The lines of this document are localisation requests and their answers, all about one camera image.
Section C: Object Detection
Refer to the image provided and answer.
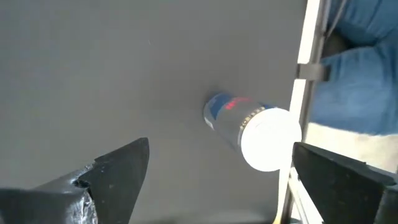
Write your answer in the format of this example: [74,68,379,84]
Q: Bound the black table mat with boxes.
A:
[0,0,308,224]

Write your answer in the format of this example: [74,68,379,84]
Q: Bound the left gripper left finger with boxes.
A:
[0,137,150,224]

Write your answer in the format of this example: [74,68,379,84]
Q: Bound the blue Red Bull can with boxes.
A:
[203,91,303,173]

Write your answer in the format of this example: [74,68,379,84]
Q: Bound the black cable clip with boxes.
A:
[295,63,331,82]

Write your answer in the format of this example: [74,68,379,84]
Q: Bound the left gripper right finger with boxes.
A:
[292,141,398,224]

